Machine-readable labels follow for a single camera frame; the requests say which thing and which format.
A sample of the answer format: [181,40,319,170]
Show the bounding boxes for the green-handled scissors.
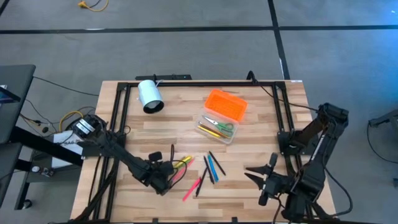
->
[201,114,234,137]

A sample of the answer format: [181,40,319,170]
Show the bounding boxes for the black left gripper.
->
[144,151,175,196]

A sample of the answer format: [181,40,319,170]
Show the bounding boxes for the black floor stand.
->
[368,108,398,138]

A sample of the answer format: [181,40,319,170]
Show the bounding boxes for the orange pencil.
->
[198,121,231,139]

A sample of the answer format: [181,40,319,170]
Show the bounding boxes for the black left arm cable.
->
[169,144,189,191]

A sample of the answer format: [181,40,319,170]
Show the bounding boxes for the white paper sheet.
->
[51,129,85,169]

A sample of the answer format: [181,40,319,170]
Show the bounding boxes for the yellow cable loop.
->
[58,110,85,131]

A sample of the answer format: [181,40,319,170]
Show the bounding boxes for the black pen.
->
[208,151,227,177]
[195,167,208,198]
[203,155,215,185]

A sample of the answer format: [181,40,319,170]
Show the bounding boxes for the pink pencil with blue cap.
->
[170,157,195,184]

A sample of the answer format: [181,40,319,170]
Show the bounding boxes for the thin black floor cable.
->
[32,75,100,97]

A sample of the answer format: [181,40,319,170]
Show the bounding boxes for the yellow floor cable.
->
[76,0,109,13]

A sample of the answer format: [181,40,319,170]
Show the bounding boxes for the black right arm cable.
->
[323,167,354,218]

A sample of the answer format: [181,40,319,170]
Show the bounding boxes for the laptop with blue screen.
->
[0,84,22,105]

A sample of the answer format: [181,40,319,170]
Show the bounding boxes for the pink highlighter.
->
[182,177,202,202]

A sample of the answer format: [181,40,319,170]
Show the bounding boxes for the black bar at table edge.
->
[134,73,193,82]

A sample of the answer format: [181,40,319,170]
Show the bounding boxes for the yellow highlighter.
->
[173,155,193,170]

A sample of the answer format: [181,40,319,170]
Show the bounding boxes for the black metal table frame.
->
[70,80,338,224]

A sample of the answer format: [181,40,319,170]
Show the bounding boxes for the yellow pencil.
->
[197,124,221,139]

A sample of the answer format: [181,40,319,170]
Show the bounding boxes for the clear box with orange lid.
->
[194,88,249,145]

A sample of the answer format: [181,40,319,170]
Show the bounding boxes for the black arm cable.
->
[323,167,354,218]
[169,144,189,191]

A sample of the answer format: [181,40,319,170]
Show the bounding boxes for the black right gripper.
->
[243,152,294,207]

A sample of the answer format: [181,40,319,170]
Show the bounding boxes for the dark grey desk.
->
[0,63,85,210]

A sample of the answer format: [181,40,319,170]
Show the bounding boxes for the blue pen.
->
[207,154,220,183]

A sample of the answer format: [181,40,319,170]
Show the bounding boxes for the black frame cable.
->
[246,70,323,113]

